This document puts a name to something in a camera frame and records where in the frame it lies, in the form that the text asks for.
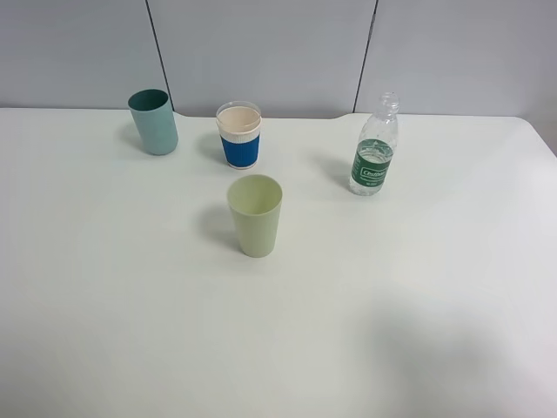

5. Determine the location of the light green plastic cup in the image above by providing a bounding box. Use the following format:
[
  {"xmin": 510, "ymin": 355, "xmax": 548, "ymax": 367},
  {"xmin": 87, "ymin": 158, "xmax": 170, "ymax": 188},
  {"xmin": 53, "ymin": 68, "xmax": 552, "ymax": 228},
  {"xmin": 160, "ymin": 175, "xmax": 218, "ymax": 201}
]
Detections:
[{"xmin": 226, "ymin": 174, "xmax": 283, "ymax": 258}]

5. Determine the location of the clear bottle green label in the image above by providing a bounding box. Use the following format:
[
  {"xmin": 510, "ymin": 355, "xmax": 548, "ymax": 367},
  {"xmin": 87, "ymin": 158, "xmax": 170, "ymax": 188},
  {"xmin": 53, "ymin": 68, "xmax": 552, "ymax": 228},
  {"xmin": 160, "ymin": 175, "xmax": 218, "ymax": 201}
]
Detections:
[{"xmin": 349, "ymin": 92, "xmax": 399, "ymax": 196}]

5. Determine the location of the blue sleeved paper cup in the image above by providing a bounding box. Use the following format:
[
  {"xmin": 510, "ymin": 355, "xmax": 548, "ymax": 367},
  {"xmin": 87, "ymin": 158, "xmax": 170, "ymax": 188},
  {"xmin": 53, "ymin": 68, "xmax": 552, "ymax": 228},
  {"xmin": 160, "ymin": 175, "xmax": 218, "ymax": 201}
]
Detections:
[{"xmin": 216, "ymin": 101, "xmax": 262, "ymax": 170}]

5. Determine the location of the teal plastic cup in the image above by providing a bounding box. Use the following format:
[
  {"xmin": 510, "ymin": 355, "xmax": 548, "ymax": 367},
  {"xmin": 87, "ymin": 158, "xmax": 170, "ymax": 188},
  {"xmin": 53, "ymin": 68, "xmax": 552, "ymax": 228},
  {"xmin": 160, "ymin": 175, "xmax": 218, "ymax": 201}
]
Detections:
[{"xmin": 128, "ymin": 89, "xmax": 178, "ymax": 156}]

